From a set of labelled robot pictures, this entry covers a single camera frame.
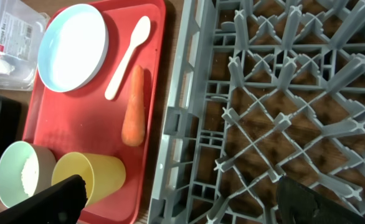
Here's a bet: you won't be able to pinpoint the green bowl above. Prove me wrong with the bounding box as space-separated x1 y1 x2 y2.
0 141 56 208

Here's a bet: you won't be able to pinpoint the yellow plastic cup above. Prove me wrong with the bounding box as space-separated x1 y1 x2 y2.
51 152 126 207

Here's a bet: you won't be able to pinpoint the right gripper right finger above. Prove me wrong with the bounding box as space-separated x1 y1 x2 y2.
277 176 365 224

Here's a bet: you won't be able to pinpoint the white rice grains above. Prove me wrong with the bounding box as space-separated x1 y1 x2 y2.
21 154 39 197

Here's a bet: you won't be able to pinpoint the orange carrot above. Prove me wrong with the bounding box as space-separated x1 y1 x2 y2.
121 65 145 147

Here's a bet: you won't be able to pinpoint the white plastic spoon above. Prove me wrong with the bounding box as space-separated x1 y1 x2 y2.
105 16 151 100

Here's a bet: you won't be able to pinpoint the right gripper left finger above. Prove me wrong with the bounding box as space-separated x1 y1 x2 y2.
0 174 87 224

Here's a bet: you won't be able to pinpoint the red serving tray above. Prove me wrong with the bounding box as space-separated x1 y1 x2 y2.
23 0 166 223

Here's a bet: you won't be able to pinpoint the large light blue plate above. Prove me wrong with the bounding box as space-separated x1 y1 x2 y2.
37 4 109 93

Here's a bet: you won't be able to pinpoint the clear plastic waste bin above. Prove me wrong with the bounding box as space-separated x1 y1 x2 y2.
0 0 49 91

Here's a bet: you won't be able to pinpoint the grey dishwasher rack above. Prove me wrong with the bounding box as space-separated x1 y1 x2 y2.
148 0 365 223

